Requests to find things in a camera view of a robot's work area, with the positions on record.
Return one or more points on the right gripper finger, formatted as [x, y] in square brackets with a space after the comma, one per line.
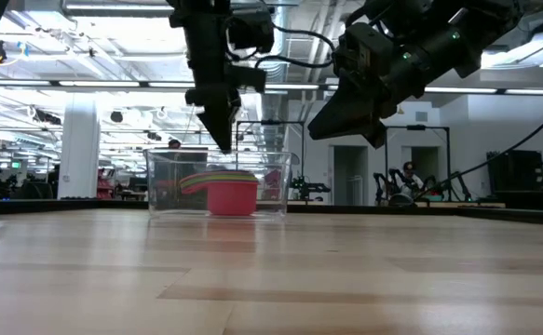
[379, 137]
[345, 116]

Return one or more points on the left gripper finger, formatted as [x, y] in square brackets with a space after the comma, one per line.
[236, 109]
[217, 123]

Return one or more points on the green measuring cup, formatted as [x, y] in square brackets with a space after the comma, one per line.
[224, 178]

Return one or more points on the red measuring cup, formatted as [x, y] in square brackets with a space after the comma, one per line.
[231, 200]

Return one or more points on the clear plastic basket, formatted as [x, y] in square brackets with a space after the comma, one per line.
[164, 186]

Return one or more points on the background black robot arm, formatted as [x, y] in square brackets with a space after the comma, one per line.
[310, 187]

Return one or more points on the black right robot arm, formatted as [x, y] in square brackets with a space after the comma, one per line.
[476, 32]

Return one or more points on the person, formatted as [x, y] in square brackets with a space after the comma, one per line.
[410, 177]
[174, 143]

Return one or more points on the LED light bar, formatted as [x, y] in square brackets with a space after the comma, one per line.
[112, 84]

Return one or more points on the red background cart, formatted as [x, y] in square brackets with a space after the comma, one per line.
[105, 186]

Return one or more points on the black background monitors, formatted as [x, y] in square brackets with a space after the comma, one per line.
[513, 170]

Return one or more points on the white pillar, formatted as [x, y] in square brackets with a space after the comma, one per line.
[79, 153]

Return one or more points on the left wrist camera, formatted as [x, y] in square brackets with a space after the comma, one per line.
[252, 30]

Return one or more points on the black background station frame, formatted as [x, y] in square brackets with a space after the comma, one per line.
[448, 153]

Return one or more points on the black table frame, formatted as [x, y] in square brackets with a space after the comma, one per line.
[66, 205]

